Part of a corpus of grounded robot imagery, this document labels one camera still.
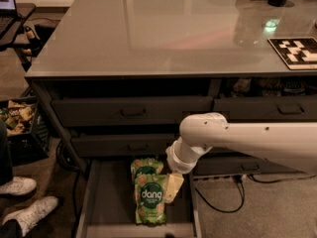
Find white sneaker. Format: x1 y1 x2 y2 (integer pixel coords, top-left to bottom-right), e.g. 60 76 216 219
0 196 58 238
0 177 37 196

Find laptop computer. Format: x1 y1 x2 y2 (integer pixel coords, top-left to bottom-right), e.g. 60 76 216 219
0 0 18 38

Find open bottom left drawer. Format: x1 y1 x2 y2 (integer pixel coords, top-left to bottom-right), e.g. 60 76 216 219
75 159 202 238

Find black power cable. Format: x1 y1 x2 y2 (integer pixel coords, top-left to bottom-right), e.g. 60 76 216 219
194 173 317 214

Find upper white sneaker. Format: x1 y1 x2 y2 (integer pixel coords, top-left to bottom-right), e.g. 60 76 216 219
0 177 37 196

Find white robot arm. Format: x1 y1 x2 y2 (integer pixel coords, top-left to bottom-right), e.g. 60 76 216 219
165 112 317 175

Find snack bags in crate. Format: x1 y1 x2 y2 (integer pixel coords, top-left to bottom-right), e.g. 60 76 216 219
0 100 37 136

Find bottom right grey drawer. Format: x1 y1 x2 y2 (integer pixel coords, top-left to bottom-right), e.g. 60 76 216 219
194 157 296 176

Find green dang chip bag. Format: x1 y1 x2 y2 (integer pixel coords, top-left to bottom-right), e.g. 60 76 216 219
131 158 163 183
134 175 166 225

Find black white fiducial marker board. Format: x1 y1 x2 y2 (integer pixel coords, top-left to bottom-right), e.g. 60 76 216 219
267 37 317 70

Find middle left grey drawer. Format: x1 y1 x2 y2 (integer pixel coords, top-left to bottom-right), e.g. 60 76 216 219
71 134 174 158

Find top left grey drawer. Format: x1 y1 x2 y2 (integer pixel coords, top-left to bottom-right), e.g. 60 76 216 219
52 96 213 127

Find lower white sneaker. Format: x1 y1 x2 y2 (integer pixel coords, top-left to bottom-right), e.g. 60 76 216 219
0 196 58 238

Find snacks in top right drawer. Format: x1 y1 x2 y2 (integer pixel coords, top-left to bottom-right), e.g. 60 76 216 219
223 76 317 97

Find grey drawer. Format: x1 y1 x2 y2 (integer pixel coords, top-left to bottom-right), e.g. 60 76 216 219
52 96 213 127
71 134 174 158
213 96 317 122
194 157 296 176

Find dark trouser leg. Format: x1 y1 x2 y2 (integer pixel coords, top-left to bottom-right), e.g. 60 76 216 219
0 121 13 185

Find grey cabinet frame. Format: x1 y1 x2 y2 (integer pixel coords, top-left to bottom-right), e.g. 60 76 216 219
25 71 317 180

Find black plastic crate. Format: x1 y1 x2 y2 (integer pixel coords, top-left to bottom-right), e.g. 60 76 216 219
0 97 51 166

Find top right grey drawer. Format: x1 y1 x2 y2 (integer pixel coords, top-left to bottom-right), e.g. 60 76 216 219
213 96 317 122

